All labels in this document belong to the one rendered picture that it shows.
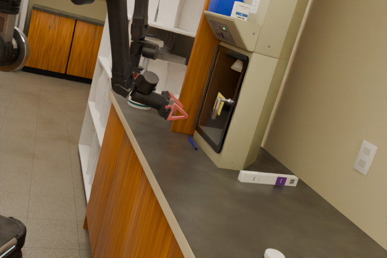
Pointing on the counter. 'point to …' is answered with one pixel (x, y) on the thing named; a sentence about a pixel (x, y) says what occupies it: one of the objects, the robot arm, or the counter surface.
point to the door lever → (219, 106)
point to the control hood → (236, 30)
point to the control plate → (222, 31)
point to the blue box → (223, 2)
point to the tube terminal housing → (261, 61)
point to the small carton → (241, 11)
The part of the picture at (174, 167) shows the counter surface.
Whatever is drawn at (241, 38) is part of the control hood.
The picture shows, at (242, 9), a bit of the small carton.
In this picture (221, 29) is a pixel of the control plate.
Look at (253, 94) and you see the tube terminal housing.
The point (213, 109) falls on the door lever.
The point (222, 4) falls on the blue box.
